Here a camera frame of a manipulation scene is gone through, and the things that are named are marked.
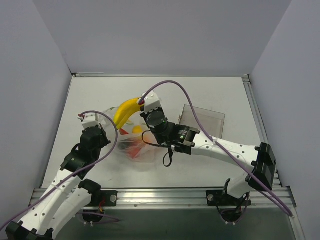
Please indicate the red watermelon slice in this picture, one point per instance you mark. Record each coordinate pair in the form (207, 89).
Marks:
(133, 152)

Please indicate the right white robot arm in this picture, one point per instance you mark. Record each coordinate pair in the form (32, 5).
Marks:
(257, 162)

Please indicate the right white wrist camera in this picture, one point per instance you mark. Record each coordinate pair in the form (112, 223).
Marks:
(151, 102)

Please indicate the aluminium front rail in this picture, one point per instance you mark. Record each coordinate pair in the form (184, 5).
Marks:
(170, 198)

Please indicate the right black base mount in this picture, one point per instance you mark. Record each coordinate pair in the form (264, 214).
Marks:
(218, 198)

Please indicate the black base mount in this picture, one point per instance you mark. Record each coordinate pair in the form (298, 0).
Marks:
(218, 198)
(104, 198)

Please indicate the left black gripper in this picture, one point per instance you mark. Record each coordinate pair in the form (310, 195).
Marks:
(103, 132)

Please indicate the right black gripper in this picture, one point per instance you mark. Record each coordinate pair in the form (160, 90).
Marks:
(144, 114)

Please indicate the orange fruit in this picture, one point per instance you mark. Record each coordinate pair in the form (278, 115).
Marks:
(148, 138)

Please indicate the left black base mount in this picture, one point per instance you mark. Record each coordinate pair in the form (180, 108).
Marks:
(104, 198)

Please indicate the yellow banana bunch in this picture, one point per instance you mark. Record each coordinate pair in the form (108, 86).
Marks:
(126, 110)

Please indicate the yellow lemon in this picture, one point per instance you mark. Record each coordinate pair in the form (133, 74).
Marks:
(137, 129)

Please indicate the translucent plastic bag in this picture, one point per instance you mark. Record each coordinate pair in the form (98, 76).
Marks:
(126, 139)

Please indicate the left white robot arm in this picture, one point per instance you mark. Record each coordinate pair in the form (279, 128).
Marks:
(68, 193)

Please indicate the aluminium right side rail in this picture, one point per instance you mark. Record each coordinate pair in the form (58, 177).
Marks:
(258, 117)

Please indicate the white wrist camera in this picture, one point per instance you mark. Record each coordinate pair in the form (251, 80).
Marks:
(151, 102)
(89, 120)

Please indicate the clear plastic box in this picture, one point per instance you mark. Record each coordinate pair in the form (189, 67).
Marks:
(212, 121)

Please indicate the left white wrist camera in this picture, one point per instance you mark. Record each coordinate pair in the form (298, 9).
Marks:
(89, 120)

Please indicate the aluminium rail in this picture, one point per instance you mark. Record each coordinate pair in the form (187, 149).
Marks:
(258, 117)
(170, 198)

